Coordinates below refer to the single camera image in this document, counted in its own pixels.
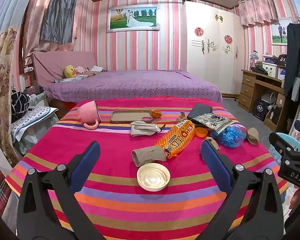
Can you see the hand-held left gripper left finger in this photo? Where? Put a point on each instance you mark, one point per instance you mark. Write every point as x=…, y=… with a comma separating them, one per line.
x=86, y=162

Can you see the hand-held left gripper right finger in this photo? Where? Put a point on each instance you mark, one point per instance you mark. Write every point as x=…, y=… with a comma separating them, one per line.
x=215, y=162

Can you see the brown paper scrap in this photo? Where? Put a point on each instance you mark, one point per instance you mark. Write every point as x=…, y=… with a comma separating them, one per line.
x=213, y=142

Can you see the brown paper piece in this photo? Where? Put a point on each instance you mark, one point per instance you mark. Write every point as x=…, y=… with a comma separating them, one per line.
x=252, y=136

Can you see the blue plastic bag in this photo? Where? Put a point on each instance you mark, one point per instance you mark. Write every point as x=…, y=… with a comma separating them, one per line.
x=230, y=135

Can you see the orange bottle cap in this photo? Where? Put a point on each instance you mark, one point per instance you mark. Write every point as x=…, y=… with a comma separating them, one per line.
x=201, y=132

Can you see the black and white snack packet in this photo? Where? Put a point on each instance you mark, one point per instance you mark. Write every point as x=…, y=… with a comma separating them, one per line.
x=212, y=121

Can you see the orange snack packet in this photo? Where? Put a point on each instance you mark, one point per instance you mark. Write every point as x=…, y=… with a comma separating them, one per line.
x=176, y=137

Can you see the small brown scrap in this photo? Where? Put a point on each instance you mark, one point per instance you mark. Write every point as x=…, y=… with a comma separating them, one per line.
x=182, y=117

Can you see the cardboard tube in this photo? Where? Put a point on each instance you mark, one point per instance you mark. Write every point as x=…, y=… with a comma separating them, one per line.
x=147, y=155

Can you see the white round lid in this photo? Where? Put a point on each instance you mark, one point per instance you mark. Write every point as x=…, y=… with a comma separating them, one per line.
x=152, y=177

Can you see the grey face mask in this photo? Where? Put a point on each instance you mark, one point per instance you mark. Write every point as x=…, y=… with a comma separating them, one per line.
x=142, y=128

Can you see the orange peel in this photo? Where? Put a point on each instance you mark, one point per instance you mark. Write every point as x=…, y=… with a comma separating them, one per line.
x=156, y=113

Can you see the striped table cloth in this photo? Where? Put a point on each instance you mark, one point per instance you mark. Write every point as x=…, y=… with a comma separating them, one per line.
x=115, y=142

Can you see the dark paper bag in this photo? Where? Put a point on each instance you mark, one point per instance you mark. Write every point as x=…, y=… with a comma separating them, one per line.
x=259, y=108

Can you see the white fan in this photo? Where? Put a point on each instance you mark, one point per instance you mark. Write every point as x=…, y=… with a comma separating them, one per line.
x=267, y=98

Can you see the pink cup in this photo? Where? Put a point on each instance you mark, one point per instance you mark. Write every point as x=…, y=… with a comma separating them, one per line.
x=86, y=113

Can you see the black wallet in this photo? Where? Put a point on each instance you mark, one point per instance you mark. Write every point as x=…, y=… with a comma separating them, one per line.
x=200, y=111

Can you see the brown phone case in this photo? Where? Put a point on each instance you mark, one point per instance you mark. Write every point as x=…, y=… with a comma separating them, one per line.
x=130, y=117

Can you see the wooden desk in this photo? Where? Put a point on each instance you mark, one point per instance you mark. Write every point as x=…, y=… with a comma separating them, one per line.
x=248, y=85

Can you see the polka dot cloth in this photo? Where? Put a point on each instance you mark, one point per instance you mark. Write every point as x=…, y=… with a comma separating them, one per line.
x=32, y=120

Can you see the white storage box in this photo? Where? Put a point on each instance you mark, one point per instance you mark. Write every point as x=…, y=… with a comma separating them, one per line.
x=270, y=69

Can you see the black hanging clothes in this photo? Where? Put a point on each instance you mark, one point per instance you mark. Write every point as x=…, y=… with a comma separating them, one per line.
x=293, y=60

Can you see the black bag with white print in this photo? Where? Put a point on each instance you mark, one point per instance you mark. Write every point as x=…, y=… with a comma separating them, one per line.
x=282, y=60

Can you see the black bag with white lines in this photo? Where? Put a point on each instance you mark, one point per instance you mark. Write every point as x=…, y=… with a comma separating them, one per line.
x=19, y=103

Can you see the desk lamp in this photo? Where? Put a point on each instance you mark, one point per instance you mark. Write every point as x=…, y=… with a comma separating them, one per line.
x=253, y=56

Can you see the pile of clothes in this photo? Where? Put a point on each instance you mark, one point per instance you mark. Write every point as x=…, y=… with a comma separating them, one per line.
x=90, y=70

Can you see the yellow duck plush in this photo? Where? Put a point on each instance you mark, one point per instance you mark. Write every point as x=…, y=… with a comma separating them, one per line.
x=70, y=71

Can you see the bed with purple bedspread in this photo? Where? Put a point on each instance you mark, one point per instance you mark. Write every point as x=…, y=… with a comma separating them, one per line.
x=140, y=85

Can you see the white wardrobe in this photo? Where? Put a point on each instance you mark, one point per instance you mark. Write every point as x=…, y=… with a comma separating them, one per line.
x=212, y=62

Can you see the pink headboard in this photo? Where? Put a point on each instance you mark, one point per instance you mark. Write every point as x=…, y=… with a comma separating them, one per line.
x=55, y=65

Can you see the red round paper decoration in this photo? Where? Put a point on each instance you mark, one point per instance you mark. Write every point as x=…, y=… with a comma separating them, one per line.
x=229, y=39
x=199, y=31

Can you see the pink floral short curtain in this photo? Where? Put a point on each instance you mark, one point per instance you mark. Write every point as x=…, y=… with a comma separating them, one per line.
x=257, y=10

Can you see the shiny pink curtain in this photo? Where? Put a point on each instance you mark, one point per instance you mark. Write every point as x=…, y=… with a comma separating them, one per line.
x=32, y=30

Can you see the grey hanging cloth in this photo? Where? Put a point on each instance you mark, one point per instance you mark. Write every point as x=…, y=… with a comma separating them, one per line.
x=58, y=15

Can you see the framed wedding photo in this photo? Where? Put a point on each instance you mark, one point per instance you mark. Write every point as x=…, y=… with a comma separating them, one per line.
x=132, y=18

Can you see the wall poster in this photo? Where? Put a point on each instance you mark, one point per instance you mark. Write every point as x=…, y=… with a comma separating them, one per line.
x=278, y=32

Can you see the wall power socket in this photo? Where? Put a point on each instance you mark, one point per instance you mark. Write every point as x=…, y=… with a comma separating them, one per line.
x=28, y=70

